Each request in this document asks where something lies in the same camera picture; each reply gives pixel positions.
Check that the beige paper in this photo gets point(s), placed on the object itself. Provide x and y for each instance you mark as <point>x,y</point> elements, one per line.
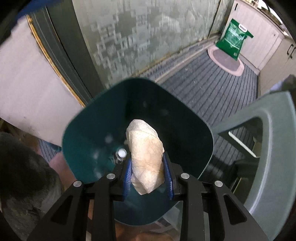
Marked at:
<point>145,153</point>

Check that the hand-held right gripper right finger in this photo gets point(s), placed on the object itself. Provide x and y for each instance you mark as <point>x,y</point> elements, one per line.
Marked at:
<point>168,183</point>

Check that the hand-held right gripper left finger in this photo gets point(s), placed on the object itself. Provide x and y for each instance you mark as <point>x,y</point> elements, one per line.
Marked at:
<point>128,176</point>

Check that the dark teal plastic bin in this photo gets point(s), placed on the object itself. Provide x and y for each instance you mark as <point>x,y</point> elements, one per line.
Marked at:
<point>92,129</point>

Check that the green rice bag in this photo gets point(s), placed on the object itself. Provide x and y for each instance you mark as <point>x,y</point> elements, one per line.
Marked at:
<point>233,37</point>

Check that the grey green plastic stool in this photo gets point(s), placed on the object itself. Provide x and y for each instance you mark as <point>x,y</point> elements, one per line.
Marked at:
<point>275,120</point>

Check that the patterned frosted sliding door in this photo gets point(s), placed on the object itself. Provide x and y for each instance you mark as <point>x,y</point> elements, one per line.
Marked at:
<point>143,34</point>

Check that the white kitchen cabinet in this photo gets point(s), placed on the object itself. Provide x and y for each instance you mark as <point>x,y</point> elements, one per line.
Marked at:
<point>261,39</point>

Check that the pink grey floor mat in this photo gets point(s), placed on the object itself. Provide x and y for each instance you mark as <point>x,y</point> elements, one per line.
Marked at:
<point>226,61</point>

